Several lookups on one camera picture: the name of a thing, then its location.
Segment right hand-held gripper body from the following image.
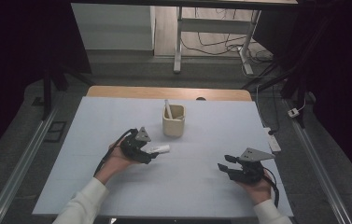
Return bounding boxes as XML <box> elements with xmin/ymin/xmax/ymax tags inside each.
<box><xmin>230</xmin><ymin>147</ymin><xmax>276</xmax><ymax>185</ymax></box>

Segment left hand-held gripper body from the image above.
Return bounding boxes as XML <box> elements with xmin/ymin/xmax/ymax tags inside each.
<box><xmin>120</xmin><ymin>126</ymin><xmax>152</xmax><ymax>165</ymax></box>

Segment white square-ended tube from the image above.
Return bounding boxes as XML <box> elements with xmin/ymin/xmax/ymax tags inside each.
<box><xmin>145</xmin><ymin>144</ymin><xmax>172</xmax><ymax>155</ymax></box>

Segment beige square cup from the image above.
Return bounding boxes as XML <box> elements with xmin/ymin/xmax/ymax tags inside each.
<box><xmin>162</xmin><ymin>104</ymin><xmax>187</xmax><ymax>139</ymax></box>

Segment person's right hand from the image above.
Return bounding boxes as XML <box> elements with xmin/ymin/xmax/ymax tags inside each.
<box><xmin>234</xmin><ymin>176</ymin><xmax>274</xmax><ymax>207</ymax></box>

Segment person's left hand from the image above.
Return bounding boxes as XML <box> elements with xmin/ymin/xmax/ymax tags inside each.
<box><xmin>93</xmin><ymin>137</ymin><xmax>135</xmax><ymax>186</ymax></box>

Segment white power strip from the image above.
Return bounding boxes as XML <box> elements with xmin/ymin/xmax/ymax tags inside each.
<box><xmin>262</xmin><ymin>126</ymin><xmax>282</xmax><ymax>153</ymax></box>

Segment white paper table cover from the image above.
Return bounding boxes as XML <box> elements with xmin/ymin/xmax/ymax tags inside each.
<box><xmin>32</xmin><ymin>96</ymin><xmax>295</xmax><ymax>218</ymax></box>

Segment black floor plate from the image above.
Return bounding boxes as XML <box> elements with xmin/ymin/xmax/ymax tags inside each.
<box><xmin>43</xmin><ymin>120</ymin><xmax>67</xmax><ymax>144</ymax></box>

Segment black tripod stand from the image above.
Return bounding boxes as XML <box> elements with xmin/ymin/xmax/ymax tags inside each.
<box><xmin>241</xmin><ymin>60</ymin><xmax>310</xmax><ymax>129</ymax></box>
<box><xmin>40</xmin><ymin>60</ymin><xmax>96</xmax><ymax>121</ymax></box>

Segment white cabinet panel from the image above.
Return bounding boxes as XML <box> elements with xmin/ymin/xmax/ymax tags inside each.
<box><xmin>71</xmin><ymin>3</ymin><xmax>156</xmax><ymax>51</ymax></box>

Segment black curtain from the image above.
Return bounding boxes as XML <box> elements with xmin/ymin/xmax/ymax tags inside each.
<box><xmin>0</xmin><ymin>0</ymin><xmax>93</xmax><ymax>171</ymax></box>
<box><xmin>252</xmin><ymin>0</ymin><xmax>352</xmax><ymax>195</ymax></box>

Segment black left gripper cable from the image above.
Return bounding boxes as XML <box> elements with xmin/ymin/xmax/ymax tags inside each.
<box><xmin>92</xmin><ymin>128</ymin><xmax>134</xmax><ymax>177</ymax></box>

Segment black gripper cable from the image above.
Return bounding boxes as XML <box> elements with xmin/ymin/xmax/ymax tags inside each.
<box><xmin>92</xmin><ymin>128</ymin><xmax>134</xmax><ymax>177</ymax></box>
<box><xmin>261</xmin><ymin>167</ymin><xmax>281</xmax><ymax>209</ymax></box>

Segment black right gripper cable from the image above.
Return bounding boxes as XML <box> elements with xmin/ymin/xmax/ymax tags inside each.
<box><xmin>261</xmin><ymin>167</ymin><xmax>281</xmax><ymax>209</ymax></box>

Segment metal floor rail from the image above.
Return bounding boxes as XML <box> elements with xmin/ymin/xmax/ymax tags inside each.
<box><xmin>0</xmin><ymin>105</ymin><xmax>60</xmax><ymax>224</ymax></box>
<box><xmin>283</xmin><ymin>98</ymin><xmax>352</xmax><ymax>224</ymax></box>

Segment small white adapter with cable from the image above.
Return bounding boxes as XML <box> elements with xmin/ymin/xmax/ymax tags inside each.
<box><xmin>287</xmin><ymin>98</ymin><xmax>308</xmax><ymax>119</ymax></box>

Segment tangled black floor cables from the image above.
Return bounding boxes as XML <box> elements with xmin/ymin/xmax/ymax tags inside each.
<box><xmin>181</xmin><ymin>7</ymin><xmax>275</xmax><ymax>64</ymax></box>

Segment white metal desk frame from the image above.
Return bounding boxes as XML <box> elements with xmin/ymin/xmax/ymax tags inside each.
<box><xmin>173</xmin><ymin>6</ymin><xmax>262</xmax><ymax>76</ymax></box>

